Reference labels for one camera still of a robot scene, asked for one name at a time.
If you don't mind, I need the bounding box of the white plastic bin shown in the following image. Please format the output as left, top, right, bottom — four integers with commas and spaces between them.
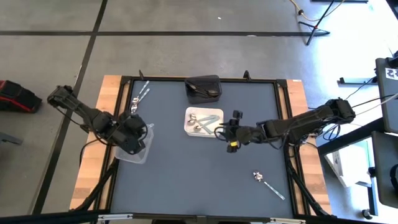
183, 106, 224, 138

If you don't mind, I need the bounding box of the black table leg brace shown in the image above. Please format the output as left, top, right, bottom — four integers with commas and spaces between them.
73, 158, 119, 212
287, 164, 332, 217

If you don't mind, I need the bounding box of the clear plastic bin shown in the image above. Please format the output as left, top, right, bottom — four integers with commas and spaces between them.
114, 123, 155, 165

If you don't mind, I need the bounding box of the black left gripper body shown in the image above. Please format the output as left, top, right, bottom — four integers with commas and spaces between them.
111, 113, 149, 156

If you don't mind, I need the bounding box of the gray table mat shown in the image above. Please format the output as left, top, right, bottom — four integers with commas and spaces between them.
111, 80, 295, 218

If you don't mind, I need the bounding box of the gray flat floor piece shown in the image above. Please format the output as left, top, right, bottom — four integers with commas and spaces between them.
0, 131, 24, 146

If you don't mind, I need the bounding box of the red and black bag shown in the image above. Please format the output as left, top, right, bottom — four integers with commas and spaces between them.
0, 80, 43, 113

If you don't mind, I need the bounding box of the black desk with marker tag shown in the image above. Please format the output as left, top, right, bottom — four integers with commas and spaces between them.
375, 57, 398, 134

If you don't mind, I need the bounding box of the black camera rig beam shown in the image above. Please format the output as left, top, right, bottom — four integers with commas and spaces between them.
0, 210, 398, 224

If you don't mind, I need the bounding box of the white box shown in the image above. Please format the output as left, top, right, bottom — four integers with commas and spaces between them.
324, 144, 373, 189

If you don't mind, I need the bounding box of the black tripod stand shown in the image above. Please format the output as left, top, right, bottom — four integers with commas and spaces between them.
298, 0, 331, 46

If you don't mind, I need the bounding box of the black floor base bar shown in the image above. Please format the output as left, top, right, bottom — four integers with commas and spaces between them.
338, 77, 377, 85

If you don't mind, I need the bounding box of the yellow extension cable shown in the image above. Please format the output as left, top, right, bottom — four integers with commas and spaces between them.
290, 0, 346, 22

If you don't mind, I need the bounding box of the black plastic bin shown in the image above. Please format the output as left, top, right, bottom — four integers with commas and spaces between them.
184, 74, 223, 105

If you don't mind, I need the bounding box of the spoon with clear handle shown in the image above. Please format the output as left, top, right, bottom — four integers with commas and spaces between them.
132, 80, 150, 105
252, 171, 286, 201
130, 88, 151, 114

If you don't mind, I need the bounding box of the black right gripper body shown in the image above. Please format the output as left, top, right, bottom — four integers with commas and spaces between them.
226, 110, 261, 154

